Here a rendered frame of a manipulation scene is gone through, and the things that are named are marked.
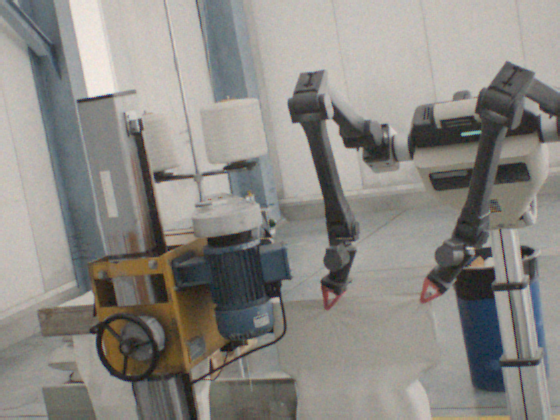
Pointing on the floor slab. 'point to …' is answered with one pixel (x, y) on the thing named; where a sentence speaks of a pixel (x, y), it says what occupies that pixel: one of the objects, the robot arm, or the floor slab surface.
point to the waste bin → (484, 374)
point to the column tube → (130, 233)
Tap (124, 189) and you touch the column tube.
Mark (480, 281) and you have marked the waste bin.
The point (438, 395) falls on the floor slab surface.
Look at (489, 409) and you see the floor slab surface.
